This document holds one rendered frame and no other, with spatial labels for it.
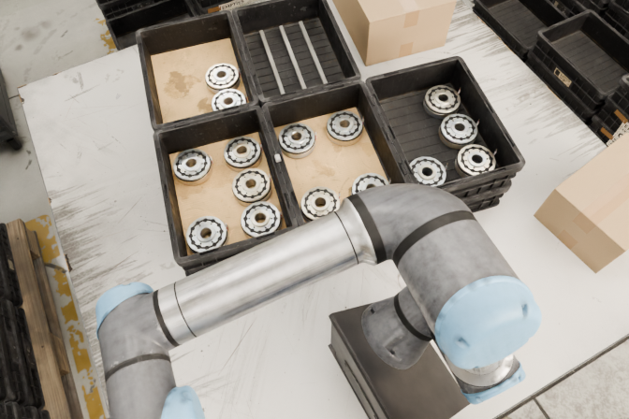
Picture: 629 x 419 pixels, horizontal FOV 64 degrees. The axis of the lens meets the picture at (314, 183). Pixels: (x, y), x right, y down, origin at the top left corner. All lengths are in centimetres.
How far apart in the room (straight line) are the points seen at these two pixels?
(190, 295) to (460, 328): 31
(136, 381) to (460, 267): 38
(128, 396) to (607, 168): 129
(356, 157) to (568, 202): 56
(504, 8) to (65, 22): 242
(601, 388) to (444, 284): 173
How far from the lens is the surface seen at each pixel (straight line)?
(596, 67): 251
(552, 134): 177
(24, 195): 269
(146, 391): 62
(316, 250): 62
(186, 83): 164
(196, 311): 63
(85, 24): 331
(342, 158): 141
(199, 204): 138
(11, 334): 208
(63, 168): 175
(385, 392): 106
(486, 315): 56
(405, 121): 150
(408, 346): 108
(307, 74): 160
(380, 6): 172
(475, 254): 59
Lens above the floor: 201
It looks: 60 degrees down
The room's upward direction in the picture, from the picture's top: 3 degrees counter-clockwise
